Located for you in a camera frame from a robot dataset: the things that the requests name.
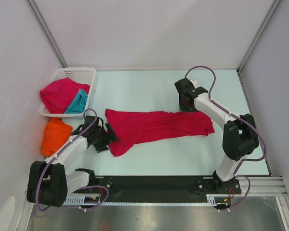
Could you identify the red t shirt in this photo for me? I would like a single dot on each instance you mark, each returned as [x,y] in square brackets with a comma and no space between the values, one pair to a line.
[133,128]
[59,94]

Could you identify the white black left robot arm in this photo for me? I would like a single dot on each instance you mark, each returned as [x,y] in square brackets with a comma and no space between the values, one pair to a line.
[57,164]

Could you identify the white slotted cable duct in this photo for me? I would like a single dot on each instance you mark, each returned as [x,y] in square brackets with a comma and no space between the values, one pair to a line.
[210,200]

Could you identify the white plastic laundry basket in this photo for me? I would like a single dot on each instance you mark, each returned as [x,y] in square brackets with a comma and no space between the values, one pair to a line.
[81,75]

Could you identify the orange folded t shirt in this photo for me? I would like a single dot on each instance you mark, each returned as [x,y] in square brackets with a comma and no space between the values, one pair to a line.
[56,134]

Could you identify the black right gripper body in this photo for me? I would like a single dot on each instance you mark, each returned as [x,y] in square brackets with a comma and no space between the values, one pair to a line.
[182,107]

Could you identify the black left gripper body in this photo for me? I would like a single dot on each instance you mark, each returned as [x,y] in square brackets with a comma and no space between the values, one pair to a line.
[102,138]

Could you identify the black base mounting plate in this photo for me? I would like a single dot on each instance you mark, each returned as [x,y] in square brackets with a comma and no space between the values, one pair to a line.
[165,189]

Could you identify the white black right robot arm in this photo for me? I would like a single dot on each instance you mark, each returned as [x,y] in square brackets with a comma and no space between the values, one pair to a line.
[239,140]

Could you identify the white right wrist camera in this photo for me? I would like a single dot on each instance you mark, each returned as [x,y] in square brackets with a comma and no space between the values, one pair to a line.
[194,81]

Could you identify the teal t shirt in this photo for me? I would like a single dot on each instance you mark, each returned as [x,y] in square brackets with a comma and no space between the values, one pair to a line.
[78,104]

